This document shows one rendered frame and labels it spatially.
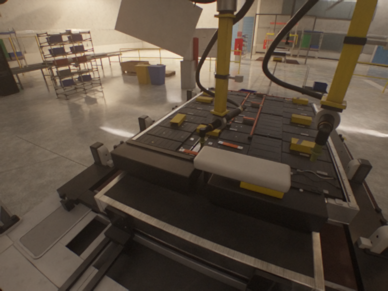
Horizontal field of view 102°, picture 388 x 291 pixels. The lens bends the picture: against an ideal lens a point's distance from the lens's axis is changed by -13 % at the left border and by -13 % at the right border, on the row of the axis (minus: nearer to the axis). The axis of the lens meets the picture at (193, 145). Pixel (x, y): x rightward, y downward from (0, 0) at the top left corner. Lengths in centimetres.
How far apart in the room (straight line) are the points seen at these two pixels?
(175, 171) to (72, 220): 59
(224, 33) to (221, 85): 24
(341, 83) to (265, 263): 62
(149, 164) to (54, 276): 57
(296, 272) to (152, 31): 106
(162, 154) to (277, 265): 62
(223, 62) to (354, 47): 52
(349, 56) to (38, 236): 140
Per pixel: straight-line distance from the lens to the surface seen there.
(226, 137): 120
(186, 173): 74
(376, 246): 103
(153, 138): 120
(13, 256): 112
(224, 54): 95
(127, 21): 94
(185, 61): 620
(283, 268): 70
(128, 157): 88
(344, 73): 73
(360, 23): 73
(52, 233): 108
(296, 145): 120
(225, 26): 95
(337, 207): 99
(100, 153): 122
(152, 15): 93
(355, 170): 135
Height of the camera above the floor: 158
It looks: 32 degrees down
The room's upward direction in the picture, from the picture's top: straight up
